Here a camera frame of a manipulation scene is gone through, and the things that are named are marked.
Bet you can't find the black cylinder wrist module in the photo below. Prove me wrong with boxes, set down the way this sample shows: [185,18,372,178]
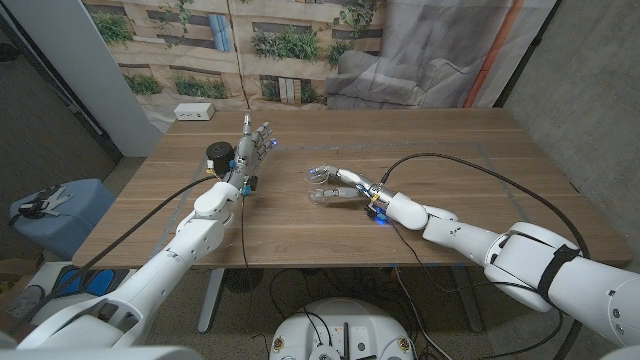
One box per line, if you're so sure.
[206,141,236,176]

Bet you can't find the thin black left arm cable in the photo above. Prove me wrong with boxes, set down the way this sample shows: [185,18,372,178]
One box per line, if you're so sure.
[239,193,251,274]

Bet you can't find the black backdrop stand pole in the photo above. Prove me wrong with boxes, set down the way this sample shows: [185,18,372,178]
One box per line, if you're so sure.
[493,0,564,109]

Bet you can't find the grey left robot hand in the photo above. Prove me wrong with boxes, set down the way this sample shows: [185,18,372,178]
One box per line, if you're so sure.
[225,113,279,190]

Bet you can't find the black round floor disc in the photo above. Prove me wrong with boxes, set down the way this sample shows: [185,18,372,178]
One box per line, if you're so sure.
[223,268,265,294]

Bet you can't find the white power strip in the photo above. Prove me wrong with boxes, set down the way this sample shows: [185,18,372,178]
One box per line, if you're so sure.
[173,102,216,122]

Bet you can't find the blue padded stool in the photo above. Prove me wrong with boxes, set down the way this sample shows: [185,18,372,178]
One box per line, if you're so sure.
[9,178,117,261]

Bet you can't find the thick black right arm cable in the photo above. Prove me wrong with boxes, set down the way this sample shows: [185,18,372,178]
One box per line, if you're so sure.
[379,152,586,360]

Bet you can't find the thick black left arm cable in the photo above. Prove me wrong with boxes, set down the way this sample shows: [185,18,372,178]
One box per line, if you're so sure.
[7,174,217,334]

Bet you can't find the white tray with blue pads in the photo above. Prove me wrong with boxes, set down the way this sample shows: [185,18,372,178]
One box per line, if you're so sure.
[29,262,136,326]

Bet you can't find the brown cardboard box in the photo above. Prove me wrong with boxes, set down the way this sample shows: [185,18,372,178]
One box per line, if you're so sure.
[0,252,46,296]

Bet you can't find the white table leg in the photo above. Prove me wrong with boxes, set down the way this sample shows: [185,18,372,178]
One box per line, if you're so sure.
[197,268,226,335]
[449,265,485,334]

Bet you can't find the grey floor cable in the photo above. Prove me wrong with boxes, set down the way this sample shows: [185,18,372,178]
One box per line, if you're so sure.
[393,267,444,360]

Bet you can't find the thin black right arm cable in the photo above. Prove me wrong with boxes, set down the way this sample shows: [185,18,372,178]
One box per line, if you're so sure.
[387,217,566,360]

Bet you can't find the white pillar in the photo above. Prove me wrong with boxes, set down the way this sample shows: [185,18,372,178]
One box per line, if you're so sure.
[2,0,164,158]

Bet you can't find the printed fabric backdrop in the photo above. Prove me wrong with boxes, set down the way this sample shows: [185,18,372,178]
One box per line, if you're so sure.
[82,0,559,134]

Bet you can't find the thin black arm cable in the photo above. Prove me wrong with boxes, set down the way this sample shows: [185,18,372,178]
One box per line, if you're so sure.
[239,193,251,274]
[387,217,566,360]

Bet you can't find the clear glass beaker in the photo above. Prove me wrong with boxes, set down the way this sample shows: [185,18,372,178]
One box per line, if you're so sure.
[304,167,334,205]

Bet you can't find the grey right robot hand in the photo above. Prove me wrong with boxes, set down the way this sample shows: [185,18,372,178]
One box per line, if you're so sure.
[307,165,397,209]

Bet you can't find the small black right wrist box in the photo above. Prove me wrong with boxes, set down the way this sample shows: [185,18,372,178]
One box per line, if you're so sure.
[364,203,390,224]

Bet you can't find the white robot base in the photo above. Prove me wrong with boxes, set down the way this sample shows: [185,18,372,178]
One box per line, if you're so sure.
[268,298,415,360]

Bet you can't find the grey and black hand tool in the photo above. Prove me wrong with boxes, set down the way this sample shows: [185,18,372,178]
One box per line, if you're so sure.
[17,184,74,220]

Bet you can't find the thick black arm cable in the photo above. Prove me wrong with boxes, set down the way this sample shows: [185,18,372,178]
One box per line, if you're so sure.
[7,174,217,334]
[379,152,586,360]

